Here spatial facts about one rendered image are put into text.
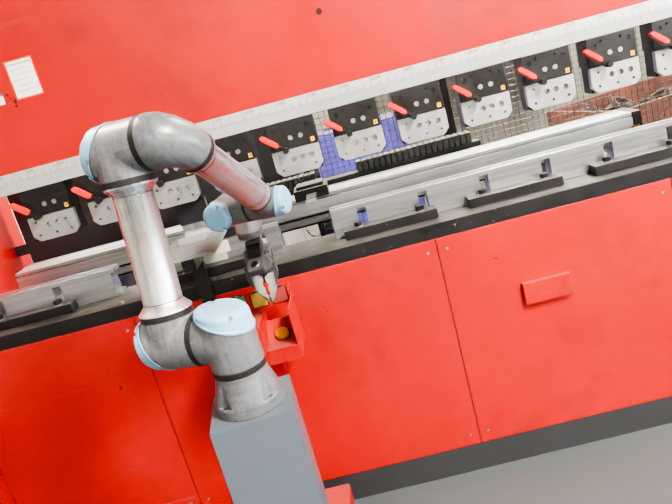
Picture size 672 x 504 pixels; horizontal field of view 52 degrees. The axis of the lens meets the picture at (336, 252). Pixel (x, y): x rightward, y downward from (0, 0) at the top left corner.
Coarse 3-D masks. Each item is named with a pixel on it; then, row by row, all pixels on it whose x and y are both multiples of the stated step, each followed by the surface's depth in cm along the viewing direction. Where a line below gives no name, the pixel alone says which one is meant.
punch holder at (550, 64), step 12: (564, 48) 206; (516, 60) 210; (528, 60) 207; (540, 60) 207; (552, 60) 207; (564, 60) 207; (516, 72) 214; (540, 72) 208; (552, 72) 208; (564, 72) 208; (528, 84) 209; (540, 84) 208; (552, 84) 208; (564, 84) 210; (528, 96) 209; (540, 96) 209; (552, 96) 209; (564, 96) 210; (528, 108) 212; (540, 108) 210
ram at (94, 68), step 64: (0, 0) 199; (64, 0) 199; (128, 0) 200; (192, 0) 200; (256, 0) 200; (320, 0) 201; (384, 0) 201; (448, 0) 202; (512, 0) 202; (576, 0) 203; (640, 0) 203; (0, 64) 203; (64, 64) 204; (128, 64) 204; (192, 64) 205; (256, 64) 205; (320, 64) 206; (384, 64) 206; (0, 128) 208; (64, 128) 209; (256, 128) 210; (0, 192) 214
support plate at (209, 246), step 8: (216, 232) 218; (224, 232) 216; (208, 240) 210; (216, 240) 207; (176, 248) 211; (184, 248) 208; (192, 248) 205; (200, 248) 202; (208, 248) 199; (216, 248) 199; (176, 256) 200; (184, 256) 197; (192, 256) 196; (200, 256) 196
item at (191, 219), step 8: (200, 200) 219; (176, 208) 219; (184, 208) 220; (192, 208) 220; (200, 208) 220; (184, 216) 220; (192, 216) 220; (200, 216) 220; (184, 224) 221; (192, 224) 222; (200, 224) 222
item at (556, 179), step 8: (552, 176) 214; (560, 176) 212; (512, 184) 217; (520, 184) 215; (528, 184) 213; (536, 184) 213; (544, 184) 213; (552, 184) 213; (560, 184) 213; (488, 192) 216; (496, 192) 213; (504, 192) 213; (512, 192) 213; (520, 192) 213; (528, 192) 213; (472, 200) 214; (480, 200) 214; (488, 200) 214; (496, 200) 214
